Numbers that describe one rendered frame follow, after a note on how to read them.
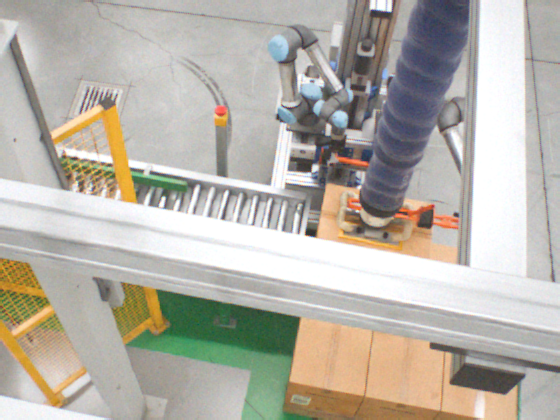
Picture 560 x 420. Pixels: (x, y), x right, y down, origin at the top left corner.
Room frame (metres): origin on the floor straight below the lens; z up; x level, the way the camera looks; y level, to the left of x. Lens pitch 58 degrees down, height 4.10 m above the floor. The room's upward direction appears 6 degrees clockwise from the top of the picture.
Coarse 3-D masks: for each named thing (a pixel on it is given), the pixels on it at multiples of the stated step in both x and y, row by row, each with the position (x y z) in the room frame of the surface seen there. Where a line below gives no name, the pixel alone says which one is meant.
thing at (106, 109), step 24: (72, 120) 1.53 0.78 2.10; (96, 120) 1.57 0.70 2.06; (120, 144) 1.61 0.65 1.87; (120, 168) 1.59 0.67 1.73; (120, 192) 1.61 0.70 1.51; (0, 264) 1.18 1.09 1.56; (24, 264) 1.24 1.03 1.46; (0, 288) 1.15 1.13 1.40; (144, 288) 1.61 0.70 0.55; (48, 312) 1.22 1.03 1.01; (144, 312) 1.58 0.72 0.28; (0, 336) 1.05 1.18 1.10; (24, 360) 1.06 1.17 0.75
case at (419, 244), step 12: (336, 192) 2.12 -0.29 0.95; (324, 204) 2.03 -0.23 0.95; (336, 204) 2.04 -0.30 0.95; (420, 204) 2.10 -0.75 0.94; (324, 216) 1.96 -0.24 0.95; (336, 216) 1.96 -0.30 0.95; (348, 216) 1.97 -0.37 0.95; (324, 228) 1.88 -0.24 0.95; (336, 228) 1.89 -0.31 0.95; (384, 228) 1.92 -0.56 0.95; (396, 228) 1.93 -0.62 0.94; (420, 228) 1.95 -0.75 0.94; (336, 240) 1.82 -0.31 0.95; (348, 240) 1.83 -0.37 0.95; (408, 240) 1.87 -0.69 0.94; (420, 240) 1.87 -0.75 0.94; (396, 252) 1.79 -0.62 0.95; (408, 252) 1.79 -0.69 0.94; (420, 252) 1.80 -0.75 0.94
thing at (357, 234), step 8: (352, 224) 1.91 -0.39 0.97; (360, 224) 1.92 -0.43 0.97; (344, 232) 1.86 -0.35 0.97; (352, 232) 1.86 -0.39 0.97; (360, 232) 1.86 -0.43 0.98; (384, 232) 1.87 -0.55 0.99; (392, 232) 1.89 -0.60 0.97; (400, 232) 1.90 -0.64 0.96; (352, 240) 1.82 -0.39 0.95; (360, 240) 1.82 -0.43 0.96; (368, 240) 1.83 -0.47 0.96; (376, 240) 1.83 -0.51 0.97; (384, 240) 1.84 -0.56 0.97; (400, 248) 1.80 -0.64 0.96
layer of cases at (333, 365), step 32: (448, 256) 2.02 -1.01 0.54; (320, 320) 1.54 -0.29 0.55; (320, 352) 1.35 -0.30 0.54; (352, 352) 1.37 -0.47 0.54; (384, 352) 1.39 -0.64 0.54; (416, 352) 1.41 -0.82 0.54; (448, 352) 1.43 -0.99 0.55; (288, 384) 1.26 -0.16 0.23; (320, 384) 1.18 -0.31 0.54; (352, 384) 1.20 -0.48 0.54; (384, 384) 1.21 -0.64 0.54; (416, 384) 1.23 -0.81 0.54; (448, 384) 1.25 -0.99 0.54; (352, 416) 1.14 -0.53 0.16; (384, 416) 1.12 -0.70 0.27; (416, 416) 1.11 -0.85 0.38; (448, 416) 1.10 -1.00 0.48; (480, 416) 1.10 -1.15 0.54; (512, 416) 1.11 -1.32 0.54
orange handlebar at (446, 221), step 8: (344, 160) 2.23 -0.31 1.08; (352, 160) 2.24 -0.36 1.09; (352, 200) 1.99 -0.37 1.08; (352, 208) 1.94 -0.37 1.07; (360, 208) 1.94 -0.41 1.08; (392, 216) 1.92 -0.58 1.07; (400, 216) 1.92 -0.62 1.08; (408, 216) 1.93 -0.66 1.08; (440, 216) 1.95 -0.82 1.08; (448, 216) 1.95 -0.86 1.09; (440, 224) 1.90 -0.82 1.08; (448, 224) 1.90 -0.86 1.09
